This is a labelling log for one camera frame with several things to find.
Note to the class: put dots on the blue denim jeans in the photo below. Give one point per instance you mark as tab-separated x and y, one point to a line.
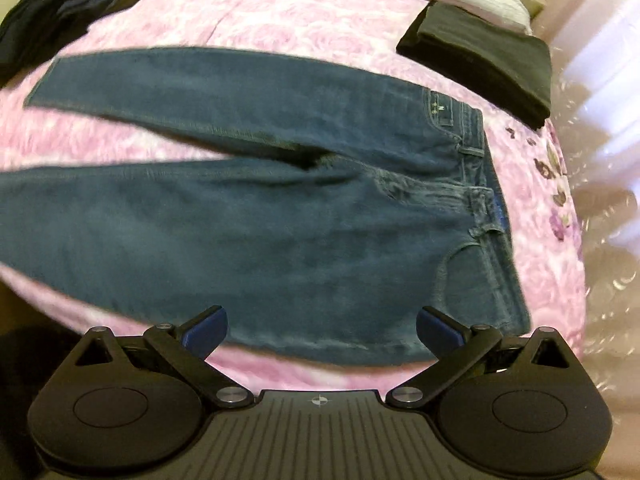
250	235

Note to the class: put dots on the pink floral blanket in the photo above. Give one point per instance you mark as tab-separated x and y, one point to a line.
300	25

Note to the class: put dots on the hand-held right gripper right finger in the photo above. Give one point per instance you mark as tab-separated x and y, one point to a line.
431	327

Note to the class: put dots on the black pants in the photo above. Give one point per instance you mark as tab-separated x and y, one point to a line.
480	60

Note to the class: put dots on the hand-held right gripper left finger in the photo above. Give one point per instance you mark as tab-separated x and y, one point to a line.
209	327

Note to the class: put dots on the dark navy clothes pile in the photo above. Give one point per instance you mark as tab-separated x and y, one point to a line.
60	5

